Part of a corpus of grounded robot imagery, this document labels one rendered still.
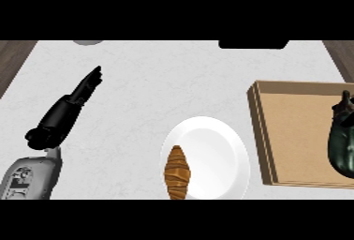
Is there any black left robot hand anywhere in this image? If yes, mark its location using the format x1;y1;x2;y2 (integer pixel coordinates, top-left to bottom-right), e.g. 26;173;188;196
23;65;103;151

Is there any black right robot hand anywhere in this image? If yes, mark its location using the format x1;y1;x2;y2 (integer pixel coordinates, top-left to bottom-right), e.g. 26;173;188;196
339;112;354;128

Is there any dark green eggplant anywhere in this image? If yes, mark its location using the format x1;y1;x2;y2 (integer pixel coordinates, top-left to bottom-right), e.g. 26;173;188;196
325;90;354;180

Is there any cardboard box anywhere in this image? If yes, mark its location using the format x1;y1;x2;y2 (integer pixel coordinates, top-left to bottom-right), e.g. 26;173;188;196
246;80;354;190

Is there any white plate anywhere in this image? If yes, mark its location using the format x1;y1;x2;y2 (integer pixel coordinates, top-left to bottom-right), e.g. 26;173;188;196
159;115;252;201

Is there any grey round object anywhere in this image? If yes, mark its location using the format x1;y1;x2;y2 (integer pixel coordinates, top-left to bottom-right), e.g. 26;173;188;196
72;40;104;47

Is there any brown croissant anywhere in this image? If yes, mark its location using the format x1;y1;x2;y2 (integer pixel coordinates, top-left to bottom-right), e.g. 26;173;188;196
163;144;191;201

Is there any black flat object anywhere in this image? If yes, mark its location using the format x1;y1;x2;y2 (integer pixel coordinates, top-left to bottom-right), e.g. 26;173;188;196
216;40;290;50

